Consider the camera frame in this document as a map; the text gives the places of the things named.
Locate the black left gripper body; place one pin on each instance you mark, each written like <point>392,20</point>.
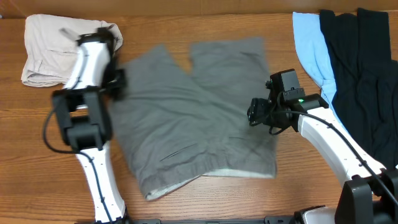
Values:
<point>116,78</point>

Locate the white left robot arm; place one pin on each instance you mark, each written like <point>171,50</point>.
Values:
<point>84,122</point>

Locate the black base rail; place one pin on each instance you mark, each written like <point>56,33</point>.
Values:
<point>214,221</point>

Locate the beige folded shorts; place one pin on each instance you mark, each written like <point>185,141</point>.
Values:
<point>50,55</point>

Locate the grey shorts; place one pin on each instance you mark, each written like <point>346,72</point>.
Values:
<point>174,127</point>

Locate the light blue garment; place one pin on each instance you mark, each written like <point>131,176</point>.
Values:
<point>312,52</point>

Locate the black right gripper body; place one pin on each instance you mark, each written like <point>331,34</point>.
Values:
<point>265,113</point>

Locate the black garment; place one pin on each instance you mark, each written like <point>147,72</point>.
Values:
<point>365,101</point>

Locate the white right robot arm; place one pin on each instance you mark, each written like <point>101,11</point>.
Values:
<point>369,190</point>

